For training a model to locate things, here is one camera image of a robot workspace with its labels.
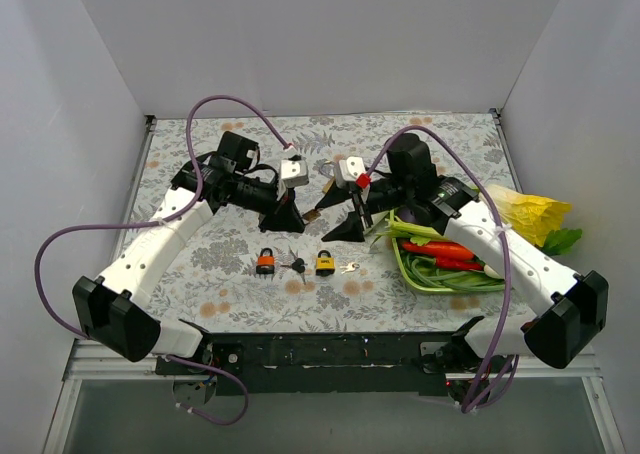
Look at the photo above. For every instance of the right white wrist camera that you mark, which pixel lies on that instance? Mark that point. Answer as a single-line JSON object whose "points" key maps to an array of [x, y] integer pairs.
{"points": [[351, 172]]}

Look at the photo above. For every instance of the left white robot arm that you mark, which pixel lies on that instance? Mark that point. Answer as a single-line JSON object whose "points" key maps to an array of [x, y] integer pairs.
{"points": [[112, 307]]}

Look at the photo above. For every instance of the yellow padlock keys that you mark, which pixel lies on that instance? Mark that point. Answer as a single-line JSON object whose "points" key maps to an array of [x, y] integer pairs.
{"points": [[349, 267]]}

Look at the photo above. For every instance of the yellow padlock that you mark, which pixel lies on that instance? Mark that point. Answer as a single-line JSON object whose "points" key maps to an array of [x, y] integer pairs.
{"points": [[325, 264]]}

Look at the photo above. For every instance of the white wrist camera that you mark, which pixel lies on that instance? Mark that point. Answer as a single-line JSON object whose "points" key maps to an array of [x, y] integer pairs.
{"points": [[351, 172], [293, 170]]}

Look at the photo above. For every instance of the green vegetable tray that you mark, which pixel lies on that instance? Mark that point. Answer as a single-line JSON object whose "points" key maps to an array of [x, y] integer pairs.
{"points": [[433, 264]]}

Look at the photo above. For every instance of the floral table mat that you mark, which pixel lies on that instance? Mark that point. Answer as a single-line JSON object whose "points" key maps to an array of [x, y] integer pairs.
{"points": [[213, 283]]}

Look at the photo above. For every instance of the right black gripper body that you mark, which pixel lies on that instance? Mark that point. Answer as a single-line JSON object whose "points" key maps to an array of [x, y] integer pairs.
{"points": [[360, 207]]}

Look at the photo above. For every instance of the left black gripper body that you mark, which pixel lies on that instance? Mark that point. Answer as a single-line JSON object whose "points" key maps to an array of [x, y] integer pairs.
{"points": [[281, 203]]}

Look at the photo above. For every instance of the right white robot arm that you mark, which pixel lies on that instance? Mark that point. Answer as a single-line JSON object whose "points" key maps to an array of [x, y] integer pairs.
{"points": [[569, 309]]}

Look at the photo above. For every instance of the black base frame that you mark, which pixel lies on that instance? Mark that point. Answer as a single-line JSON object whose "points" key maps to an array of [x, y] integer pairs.
{"points": [[425, 363]]}

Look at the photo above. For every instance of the white radish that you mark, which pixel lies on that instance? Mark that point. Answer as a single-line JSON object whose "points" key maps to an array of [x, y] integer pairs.
{"points": [[492, 271]]}

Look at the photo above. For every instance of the orange padlock keys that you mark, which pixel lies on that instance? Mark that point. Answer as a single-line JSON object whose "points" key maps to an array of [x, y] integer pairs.
{"points": [[297, 264]]}

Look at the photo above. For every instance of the yellow napa cabbage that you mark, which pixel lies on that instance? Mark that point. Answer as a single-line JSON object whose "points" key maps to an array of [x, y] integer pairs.
{"points": [[531, 216]]}

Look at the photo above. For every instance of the purple eggplant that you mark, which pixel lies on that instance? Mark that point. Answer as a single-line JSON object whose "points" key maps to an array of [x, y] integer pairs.
{"points": [[407, 215]]}

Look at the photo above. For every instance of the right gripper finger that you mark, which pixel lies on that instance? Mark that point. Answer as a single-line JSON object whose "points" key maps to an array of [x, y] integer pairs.
{"points": [[352, 229], [332, 197]]}

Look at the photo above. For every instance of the small brass padlock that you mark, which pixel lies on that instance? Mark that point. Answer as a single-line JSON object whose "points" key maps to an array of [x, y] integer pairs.
{"points": [[311, 215]]}

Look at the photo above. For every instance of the large brass padlock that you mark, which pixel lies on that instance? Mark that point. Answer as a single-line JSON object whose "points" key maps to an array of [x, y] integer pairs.
{"points": [[327, 170]]}

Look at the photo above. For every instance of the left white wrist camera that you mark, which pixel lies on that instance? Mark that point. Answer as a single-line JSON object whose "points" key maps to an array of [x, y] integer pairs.
{"points": [[293, 170]]}

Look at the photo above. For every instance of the orange padlock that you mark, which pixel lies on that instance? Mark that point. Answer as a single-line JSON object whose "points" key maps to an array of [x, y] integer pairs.
{"points": [[265, 263]]}

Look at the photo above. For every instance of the green long beans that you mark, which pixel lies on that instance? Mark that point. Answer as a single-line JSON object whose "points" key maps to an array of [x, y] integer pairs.
{"points": [[421, 274]]}

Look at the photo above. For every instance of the red chili pepper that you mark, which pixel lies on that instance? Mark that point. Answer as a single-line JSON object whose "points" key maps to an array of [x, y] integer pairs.
{"points": [[445, 255]]}

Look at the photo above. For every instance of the aluminium frame rail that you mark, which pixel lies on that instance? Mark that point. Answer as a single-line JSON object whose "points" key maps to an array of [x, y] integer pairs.
{"points": [[324, 393]]}

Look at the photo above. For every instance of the celery stalk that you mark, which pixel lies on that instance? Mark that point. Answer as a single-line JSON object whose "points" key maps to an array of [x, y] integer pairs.
{"points": [[393, 227]]}

